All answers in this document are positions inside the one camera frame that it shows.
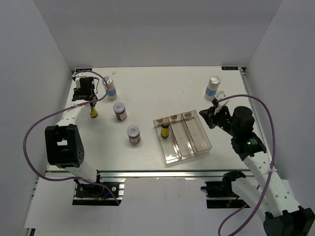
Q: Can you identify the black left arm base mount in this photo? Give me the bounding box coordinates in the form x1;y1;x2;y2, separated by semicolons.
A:
72;178;125;206

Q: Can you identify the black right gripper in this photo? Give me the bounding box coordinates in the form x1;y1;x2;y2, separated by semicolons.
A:
199;104;239;137

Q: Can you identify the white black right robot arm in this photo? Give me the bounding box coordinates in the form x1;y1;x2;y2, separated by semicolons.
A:
199;105;315;236

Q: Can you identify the brown spice jar white lid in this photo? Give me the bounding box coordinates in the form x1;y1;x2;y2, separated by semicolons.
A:
126;125;141;145

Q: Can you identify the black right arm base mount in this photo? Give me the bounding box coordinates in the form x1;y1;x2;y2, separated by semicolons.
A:
200;181;246;209

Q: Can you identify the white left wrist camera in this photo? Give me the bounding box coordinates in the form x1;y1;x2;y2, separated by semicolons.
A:
72;77;81;89

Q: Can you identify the blue table corner sticker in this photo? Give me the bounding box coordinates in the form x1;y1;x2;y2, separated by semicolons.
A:
74;68;93;73
221;66;239;70

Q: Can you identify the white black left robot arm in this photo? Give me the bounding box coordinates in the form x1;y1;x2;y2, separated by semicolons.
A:
45;77;104;196

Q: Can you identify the yellow label sauce bottle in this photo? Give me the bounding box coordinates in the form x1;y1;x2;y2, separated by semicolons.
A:
160;118;169;138

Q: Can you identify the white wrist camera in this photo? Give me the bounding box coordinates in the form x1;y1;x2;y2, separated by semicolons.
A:
212;90;228;115
72;77;81;89

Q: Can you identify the aluminium table front rail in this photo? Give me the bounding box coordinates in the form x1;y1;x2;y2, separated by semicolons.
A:
45;170;255;178

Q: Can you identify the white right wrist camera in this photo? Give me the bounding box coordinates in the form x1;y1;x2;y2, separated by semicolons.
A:
212;90;228;115

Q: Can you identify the blue table corner sticker right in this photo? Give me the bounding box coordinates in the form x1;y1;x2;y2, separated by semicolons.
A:
221;66;239;70

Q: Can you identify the blue table corner sticker left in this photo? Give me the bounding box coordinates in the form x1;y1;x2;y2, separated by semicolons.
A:
74;68;93;73

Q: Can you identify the clear acrylic three-compartment organizer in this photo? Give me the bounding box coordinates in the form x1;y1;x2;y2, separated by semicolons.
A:
153;110;212;164

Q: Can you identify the blue label sesame shaker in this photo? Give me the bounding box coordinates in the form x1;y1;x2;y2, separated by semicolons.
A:
102;76;118;100
204;75;221;101

